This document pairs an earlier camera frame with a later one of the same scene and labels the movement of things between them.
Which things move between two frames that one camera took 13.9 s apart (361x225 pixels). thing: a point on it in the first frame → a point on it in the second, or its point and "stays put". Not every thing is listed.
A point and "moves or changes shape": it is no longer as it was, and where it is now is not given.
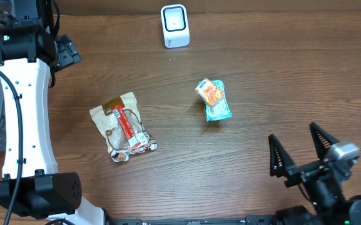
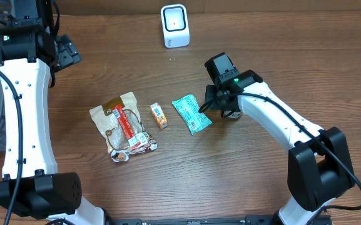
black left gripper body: (68, 51) stays put
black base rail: (254, 220) stays put
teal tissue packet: (220, 109) moves or changes shape
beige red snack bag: (120, 122) stays put
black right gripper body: (305, 172) → (211, 97)
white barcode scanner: (175, 25) stays put
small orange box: (209, 93) moves or changes shape
